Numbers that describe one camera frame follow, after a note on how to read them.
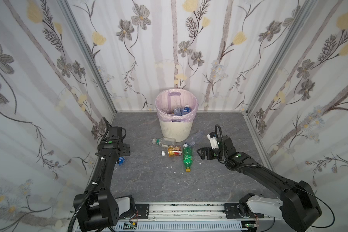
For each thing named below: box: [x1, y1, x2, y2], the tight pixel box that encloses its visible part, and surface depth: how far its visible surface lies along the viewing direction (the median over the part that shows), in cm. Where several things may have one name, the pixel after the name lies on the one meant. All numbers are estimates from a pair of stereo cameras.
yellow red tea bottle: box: [167, 145, 183, 158], surface depth 94 cm
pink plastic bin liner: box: [155, 88, 199, 123], surface depth 96 cm
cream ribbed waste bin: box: [159, 118, 194, 143], surface depth 90 cm
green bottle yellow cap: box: [182, 146, 193, 173], surface depth 90 cm
